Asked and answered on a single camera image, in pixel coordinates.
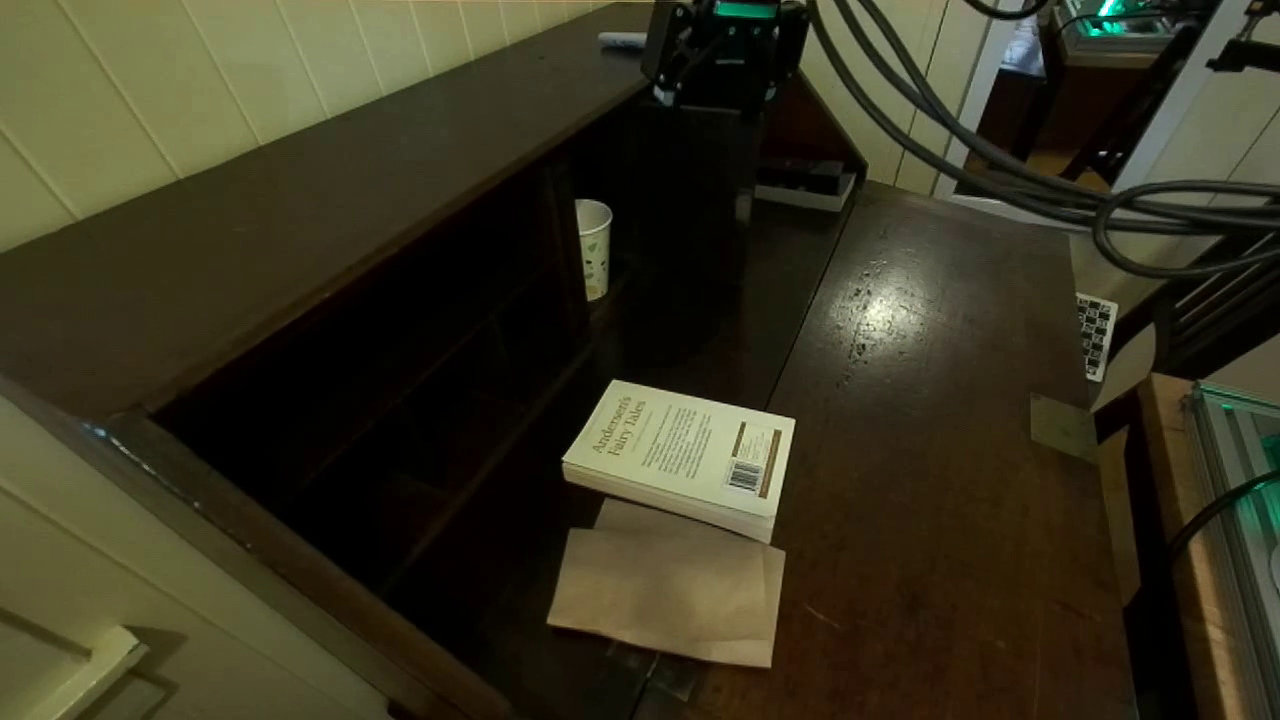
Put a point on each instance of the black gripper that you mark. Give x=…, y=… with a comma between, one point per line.
x=733, y=54

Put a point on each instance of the terrazzo print paper cup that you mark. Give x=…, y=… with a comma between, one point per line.
x=595, y=250

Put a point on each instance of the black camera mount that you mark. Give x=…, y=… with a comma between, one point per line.
x=1248, y=51

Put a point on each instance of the black cover thick book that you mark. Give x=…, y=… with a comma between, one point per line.
x=806, y=180

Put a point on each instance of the brown paper envelope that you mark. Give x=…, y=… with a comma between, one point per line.
x=667, y=594

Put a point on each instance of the dark wooden secretary desk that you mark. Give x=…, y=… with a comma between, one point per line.
x=332, y=240

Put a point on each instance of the black marker pen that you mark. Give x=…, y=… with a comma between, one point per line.
x=621, y=43

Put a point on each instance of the white paperback book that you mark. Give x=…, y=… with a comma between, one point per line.
x=673, y=453

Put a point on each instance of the light wooden side table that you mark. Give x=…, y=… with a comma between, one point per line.
x=1174, y=562

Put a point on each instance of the white perforated panel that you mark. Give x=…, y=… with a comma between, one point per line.
x=1095, y=336

